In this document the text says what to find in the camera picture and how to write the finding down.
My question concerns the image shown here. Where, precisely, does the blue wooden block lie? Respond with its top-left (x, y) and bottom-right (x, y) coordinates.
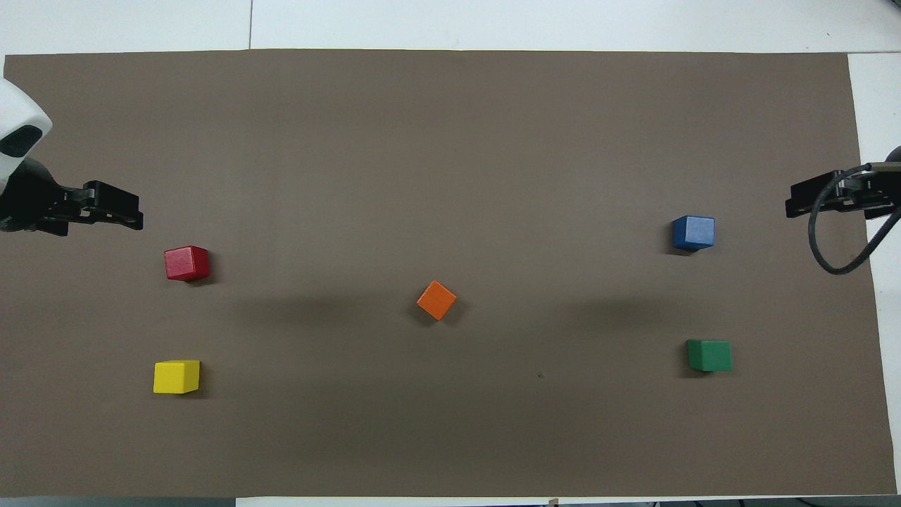
top-left (672, 215), bottom-right (716, 252)

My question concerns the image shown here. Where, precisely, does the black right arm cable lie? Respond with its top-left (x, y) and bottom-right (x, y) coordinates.
top-left (807, 163), bottom-right (901, 276)

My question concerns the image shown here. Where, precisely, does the red wooden block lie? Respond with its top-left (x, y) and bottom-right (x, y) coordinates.
top-left (164, 245), bottom-right (210, 282)

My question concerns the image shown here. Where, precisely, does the orange wooden block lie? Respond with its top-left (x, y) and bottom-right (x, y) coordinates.
top-left (416, 280), bottom-right (458, 322)

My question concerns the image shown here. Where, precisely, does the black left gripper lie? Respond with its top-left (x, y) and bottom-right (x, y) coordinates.
top-left (0, 158), bottom-right (145, 237)

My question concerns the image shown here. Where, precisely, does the yellow wooden block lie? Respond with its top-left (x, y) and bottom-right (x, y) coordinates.
top-left (153, 360), bottom-right (201, 395)

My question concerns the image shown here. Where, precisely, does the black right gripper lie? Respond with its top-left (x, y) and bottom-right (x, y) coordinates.
top-left (786, 171), bottom-right (901, 220)

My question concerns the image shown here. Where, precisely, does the brown table mat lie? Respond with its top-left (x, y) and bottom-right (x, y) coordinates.
top-left (0, 48), bottom-right (898, 499)

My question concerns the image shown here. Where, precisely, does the green wooden block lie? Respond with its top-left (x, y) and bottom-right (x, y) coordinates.
top-left (686, 339), bottom-right (733, 373)

